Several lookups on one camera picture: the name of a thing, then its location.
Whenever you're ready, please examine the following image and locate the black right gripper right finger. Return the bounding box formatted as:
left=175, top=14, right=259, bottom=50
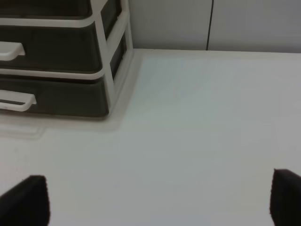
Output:
left=269, top=169, right=301, bottom=226

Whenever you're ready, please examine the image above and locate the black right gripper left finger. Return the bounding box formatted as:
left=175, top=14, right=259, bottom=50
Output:
left=0, top=175, right=50, bottom=226

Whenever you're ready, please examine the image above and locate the dark translucent drawer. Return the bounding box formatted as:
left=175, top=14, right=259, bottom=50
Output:
left=0, top=75, right=109, bottom=118
left=0, top=24, right=102, bottom=74
left=0, top=0, right=92, bottom=19

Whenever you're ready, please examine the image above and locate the white plastic drawer cabinet frame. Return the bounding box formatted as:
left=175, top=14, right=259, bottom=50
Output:
left=0, top=0, right=133, bottom=118

